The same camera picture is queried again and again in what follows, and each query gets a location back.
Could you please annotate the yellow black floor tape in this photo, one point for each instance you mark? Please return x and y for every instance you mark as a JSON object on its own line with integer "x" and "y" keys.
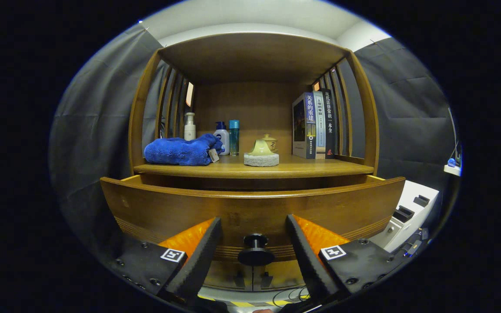
{"x": 242, "y": 303}

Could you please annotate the blue spine book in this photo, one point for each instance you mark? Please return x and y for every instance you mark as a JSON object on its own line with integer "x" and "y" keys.
{"x": 305, "y": 126}

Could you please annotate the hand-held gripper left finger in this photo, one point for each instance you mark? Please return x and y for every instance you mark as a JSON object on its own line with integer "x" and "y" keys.
{"x": 202, "y": 261}

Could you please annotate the brown wooden cabinet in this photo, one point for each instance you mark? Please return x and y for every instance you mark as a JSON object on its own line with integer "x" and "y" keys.
{"x": 250, "y": 56}

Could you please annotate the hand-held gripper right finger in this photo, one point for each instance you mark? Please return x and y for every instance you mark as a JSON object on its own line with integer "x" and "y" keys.
{"x": 309, "y": 261}

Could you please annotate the wooden drawer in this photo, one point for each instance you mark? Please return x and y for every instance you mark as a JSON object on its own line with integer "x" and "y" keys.
{"x": 255, "y": 208}

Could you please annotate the white bottle blue cap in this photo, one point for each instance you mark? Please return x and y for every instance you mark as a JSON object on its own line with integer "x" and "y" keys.
{"x": 222, "y": 139}

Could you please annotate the black spine book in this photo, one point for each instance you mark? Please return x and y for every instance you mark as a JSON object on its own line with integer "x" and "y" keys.
{"x": 329, "y": 121}

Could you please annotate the white side desk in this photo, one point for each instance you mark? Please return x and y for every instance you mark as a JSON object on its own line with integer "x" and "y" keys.
{"x": 452, "y": 170}

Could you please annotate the beige lidded teacup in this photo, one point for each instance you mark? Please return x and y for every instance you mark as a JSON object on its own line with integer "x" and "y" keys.
{"x": 272, "y": 141}

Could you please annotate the folded blue towel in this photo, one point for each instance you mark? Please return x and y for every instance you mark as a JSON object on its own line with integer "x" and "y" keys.
{"x": 181, "y": 152}

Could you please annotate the white drawer cabinet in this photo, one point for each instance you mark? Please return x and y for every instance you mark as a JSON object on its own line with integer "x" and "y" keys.
{"x": 411, "y": 195}

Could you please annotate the wooden cabinet door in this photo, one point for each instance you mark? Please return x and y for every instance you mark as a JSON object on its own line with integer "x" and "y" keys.
{"x": 228, "y": 274}
{"x": 285, "y": 274}

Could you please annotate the teal clear bottle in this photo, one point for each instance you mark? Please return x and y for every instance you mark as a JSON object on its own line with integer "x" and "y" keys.
{"x": 234, "y": 137}

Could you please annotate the black round drawer knob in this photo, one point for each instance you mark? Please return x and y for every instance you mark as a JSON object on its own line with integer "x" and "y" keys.
{"x": 255, "y": 254}

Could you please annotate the white spine book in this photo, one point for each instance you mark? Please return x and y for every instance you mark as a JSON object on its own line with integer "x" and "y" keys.
{"x": 320, "y": 124}

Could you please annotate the wooden countertop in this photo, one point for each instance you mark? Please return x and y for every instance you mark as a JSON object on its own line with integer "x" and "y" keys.
{"x": 298, "y": 167}

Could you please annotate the white pump bottle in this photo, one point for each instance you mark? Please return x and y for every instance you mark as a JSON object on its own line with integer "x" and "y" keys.
{"x": 189, "y": 128}

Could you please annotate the small blue object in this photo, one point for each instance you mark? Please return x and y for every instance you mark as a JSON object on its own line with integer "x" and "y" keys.
{"x": 451, "y": 162}

